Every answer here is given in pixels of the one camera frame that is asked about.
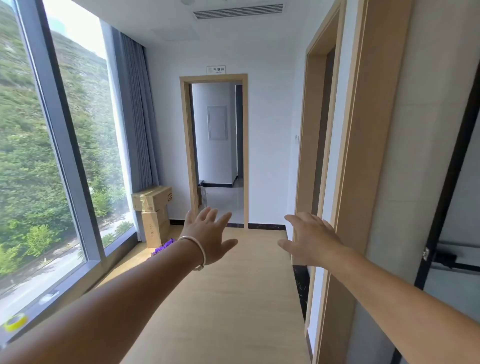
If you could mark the person's right hand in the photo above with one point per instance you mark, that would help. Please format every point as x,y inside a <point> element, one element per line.
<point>315,245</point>

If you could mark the person's left hand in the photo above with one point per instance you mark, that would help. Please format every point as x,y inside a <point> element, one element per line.
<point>204,243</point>

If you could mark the person's left middle finger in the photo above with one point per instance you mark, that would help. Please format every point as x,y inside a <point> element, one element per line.
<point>211,215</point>

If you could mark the person's left thumb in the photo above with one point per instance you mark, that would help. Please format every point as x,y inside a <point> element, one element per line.
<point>229,246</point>

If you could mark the person's right thumb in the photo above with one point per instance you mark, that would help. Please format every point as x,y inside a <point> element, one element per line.
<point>285,247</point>

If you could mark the person's right middle finger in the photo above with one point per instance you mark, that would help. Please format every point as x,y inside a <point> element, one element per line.
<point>308,219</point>

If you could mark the person's left little finger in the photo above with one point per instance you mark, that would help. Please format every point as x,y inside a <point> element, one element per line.
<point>189,219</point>

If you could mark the person's right little finger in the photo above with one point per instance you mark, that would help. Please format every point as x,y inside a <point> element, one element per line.
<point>331,229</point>

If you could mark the person's right forearm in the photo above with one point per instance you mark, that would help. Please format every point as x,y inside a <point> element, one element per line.
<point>393,300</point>

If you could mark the person's left forearm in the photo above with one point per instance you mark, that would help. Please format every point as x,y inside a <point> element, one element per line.
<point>112,307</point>

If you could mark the white bag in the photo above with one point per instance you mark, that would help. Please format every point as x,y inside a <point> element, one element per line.
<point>203,195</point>

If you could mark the tall cardboard box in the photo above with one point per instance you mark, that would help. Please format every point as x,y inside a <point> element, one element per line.
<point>154,227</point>

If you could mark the purple bundle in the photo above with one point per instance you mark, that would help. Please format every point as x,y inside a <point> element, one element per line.
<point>163,248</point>

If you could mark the wide cardboard box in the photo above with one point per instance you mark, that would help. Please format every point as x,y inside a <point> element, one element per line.
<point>152,198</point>

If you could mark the grey curtain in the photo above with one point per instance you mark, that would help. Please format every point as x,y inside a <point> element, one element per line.
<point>138,112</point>

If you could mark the black-framed glass door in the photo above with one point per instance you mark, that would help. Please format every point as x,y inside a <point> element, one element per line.
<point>450,180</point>

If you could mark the white door sign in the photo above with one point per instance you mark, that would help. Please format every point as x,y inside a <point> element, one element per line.
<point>216,69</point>

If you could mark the large grey-framed glass window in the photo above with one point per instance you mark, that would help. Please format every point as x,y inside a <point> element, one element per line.
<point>41,150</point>

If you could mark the yellow tape roll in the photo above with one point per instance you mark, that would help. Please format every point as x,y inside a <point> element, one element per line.
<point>15,322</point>

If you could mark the white ceiling air vent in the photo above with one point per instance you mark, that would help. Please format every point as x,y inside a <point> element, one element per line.
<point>238,11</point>

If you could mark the wooden doorway frame with sign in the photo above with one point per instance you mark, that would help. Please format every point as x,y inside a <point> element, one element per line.
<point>246,150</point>

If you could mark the narrow wooden door frame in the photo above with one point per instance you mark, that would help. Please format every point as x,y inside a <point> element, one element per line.
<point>305,131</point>

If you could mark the white wall cabinet panel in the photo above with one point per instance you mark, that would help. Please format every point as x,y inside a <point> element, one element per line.
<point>217,123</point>

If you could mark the wide wooden door frame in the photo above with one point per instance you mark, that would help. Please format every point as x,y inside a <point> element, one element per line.
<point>371,131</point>

